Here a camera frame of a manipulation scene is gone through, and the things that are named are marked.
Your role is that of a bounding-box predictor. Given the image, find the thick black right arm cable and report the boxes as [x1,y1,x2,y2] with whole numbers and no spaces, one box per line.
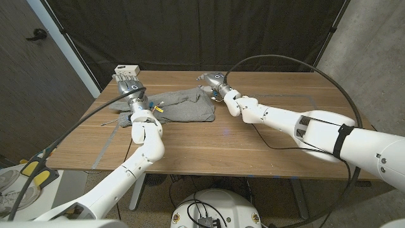
[223,54,364,228]

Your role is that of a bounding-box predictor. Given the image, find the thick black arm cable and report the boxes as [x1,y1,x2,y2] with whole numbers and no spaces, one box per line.
[6,87,148,222]
[223,54,364,228]

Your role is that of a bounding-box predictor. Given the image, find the grey shorts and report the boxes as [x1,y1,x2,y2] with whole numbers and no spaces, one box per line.
[101,87,216,129]

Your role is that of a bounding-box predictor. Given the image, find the dark wooden door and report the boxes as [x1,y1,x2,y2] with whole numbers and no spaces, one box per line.
[0,0,96,165]

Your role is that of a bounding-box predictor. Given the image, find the black box on base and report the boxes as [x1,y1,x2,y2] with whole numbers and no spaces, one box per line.
[197,217,222,228]

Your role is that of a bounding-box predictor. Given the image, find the black door handle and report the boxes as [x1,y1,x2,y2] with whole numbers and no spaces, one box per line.
[26,28,48,42]

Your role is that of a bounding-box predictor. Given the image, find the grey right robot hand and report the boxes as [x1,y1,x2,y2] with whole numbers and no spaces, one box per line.
[196,72,234,99]

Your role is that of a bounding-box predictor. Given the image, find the round black floor fan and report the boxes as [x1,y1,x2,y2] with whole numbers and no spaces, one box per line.
[146,173,168,187]

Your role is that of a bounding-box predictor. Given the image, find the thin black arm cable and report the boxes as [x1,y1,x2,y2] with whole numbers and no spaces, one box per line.
[116,138,134,221]
[251,123,352,197]

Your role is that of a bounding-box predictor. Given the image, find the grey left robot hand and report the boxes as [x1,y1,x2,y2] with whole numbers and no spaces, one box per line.
[111,73,150,113]

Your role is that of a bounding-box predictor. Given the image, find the white robot torso edge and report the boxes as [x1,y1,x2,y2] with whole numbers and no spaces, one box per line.
[0,218,129,228]

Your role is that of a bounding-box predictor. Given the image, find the black strap on right arm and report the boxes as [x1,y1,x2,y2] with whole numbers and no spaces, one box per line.
[332,123,355,159]

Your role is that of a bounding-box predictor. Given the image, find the white door frame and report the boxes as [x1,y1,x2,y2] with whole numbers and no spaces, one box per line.
[27,0,102,98]

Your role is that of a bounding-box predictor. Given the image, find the black backdrop curtain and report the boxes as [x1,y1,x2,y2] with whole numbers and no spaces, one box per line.
[40,0,351,91]

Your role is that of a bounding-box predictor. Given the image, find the black cable loop on base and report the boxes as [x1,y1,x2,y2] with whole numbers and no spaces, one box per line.
[187,199,228,228]

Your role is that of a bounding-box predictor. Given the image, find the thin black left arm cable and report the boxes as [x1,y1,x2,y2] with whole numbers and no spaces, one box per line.
[116,138,134,221]

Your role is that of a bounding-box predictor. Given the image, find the grey table leg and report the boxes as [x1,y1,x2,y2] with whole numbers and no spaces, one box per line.
[289,177,310,220]

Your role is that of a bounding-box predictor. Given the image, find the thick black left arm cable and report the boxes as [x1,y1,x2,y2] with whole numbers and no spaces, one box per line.
[6,87,148,222]

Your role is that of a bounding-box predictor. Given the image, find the black backdrop stand pole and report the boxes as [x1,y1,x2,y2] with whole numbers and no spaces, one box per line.
[311,0,351,73]
[40,0,104,92]

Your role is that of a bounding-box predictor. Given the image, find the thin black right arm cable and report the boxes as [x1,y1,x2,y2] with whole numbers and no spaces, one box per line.
[251,123,352,197]

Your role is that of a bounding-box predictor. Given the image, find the grey sneaker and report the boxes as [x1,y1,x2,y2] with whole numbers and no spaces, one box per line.
[0,169,20,191]
[0,186,41,212]

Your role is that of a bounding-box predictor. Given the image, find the white table leg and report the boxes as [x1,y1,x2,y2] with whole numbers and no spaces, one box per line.
[128,182,145,212]

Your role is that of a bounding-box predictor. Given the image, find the white power strip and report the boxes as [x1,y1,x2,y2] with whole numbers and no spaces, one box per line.
[114,65,141,77]

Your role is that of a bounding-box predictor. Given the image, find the yellow and black pedal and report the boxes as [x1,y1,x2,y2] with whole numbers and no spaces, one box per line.
[20,155,60,187]

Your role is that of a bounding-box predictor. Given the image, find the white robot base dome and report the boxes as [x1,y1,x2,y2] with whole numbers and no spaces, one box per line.
[170,188,263,228]

